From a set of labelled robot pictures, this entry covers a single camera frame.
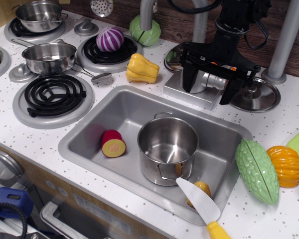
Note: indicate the red yellow toy fruit half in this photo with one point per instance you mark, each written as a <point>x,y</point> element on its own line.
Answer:
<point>112,144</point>

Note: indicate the grey oven knob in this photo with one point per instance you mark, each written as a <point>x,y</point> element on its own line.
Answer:
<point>9,168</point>

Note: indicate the steel pot in sink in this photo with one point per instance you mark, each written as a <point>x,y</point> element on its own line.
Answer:
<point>168,146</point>

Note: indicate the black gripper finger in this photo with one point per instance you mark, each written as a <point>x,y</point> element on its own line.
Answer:
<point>231,89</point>
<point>189,75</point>

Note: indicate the black front stove burner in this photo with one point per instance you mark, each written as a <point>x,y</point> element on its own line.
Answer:
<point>54,95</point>

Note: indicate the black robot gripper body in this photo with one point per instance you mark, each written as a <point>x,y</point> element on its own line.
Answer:
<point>221,58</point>

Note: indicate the yellow toy bell pepper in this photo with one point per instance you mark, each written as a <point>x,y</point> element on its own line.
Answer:
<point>140,69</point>

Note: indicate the blue clamp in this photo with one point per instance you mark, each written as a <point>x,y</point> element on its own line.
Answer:
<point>18,198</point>

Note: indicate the silver faucet base block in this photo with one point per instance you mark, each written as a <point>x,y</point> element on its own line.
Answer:
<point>205,97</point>

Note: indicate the grey faucet spout pipe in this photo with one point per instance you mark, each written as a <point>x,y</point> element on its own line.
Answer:
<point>147,8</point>

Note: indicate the grey post middle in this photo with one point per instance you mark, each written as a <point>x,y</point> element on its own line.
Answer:
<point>200,22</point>

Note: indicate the black middle stove burner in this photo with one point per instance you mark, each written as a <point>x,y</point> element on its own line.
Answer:
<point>96,56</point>

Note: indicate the steel pan front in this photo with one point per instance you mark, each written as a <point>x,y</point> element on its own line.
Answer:
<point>48,58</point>

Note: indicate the green toy cabbage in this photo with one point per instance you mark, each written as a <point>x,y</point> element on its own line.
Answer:
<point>145,38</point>

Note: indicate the grey stove knob back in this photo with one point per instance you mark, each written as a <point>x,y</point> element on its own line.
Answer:
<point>86,28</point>

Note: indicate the oven door handle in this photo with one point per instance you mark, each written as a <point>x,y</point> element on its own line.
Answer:
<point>65,220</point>

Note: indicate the silver faucet lever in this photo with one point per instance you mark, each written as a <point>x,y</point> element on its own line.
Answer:
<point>211,81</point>

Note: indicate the steel pot lid behind gripper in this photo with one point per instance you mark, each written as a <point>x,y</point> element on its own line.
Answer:
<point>171,61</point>

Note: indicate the grey post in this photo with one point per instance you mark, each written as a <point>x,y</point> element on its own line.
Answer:
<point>200,22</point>
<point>275,73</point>

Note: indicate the grey stove knob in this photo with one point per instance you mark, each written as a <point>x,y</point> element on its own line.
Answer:
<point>86,28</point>
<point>21,74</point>

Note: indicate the steel pan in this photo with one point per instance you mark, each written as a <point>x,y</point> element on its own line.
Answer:
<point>40,16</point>
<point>48,58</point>

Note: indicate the orange toy pumpkin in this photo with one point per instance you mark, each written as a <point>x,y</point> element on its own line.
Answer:
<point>286,163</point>

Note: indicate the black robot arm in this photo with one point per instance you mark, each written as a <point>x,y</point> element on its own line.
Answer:
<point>237,15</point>

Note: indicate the grey post right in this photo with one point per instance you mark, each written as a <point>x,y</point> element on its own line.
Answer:
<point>275,73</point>

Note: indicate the steel pan back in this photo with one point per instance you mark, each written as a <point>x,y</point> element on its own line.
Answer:
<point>40,16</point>

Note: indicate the grey stove knob middle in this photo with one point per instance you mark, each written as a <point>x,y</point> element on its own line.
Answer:
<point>21,74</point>

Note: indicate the steel spoon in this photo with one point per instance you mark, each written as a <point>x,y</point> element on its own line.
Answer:
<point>94,79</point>

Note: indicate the purple white toy onion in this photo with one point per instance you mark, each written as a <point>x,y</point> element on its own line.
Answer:
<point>110,39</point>

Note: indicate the white yellow toy knife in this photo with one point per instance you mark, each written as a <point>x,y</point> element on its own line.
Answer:
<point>206,208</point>

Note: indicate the black back stove burner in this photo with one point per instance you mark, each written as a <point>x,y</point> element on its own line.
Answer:
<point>19,30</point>

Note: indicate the steel skimmer ladle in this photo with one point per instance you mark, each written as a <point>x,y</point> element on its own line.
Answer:
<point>101,8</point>

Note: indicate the black stove burner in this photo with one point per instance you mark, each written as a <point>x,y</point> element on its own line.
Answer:
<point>19,30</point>
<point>54,95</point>
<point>96,56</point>

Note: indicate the steel pot lid right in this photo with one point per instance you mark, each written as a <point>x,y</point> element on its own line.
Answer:
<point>260,97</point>

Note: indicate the yellow toy corn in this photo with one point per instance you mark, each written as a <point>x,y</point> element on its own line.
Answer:
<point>202,186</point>

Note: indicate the green toy bitter gourd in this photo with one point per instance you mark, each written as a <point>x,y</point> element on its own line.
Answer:
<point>257,171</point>

